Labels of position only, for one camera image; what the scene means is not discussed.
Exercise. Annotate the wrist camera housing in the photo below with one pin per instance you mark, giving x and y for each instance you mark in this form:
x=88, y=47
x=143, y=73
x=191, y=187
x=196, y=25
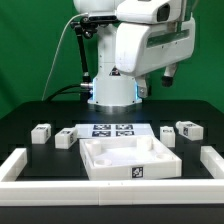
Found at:
x=149, y=11

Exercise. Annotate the grey camera on mount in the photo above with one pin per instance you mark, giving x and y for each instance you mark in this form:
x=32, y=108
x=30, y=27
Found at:
x=101, y=18

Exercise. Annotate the white U-shaped fence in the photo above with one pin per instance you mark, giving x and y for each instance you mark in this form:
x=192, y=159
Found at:
x=65, y=193

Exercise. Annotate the white sheet with tags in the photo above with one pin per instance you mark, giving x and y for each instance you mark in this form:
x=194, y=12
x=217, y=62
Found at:
x=113, y=130

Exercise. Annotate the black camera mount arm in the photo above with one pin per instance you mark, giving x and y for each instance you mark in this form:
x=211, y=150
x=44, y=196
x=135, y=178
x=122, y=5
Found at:
x=82, y=50

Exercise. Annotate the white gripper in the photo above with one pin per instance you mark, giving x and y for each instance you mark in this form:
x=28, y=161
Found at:
x=141, y=49

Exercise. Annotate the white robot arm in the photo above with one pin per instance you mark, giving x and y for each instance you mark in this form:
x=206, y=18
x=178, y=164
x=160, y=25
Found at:
x=112, y=90

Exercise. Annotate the white square tabletop part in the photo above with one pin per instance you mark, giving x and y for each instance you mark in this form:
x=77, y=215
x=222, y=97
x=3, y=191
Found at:
x=128, y=158

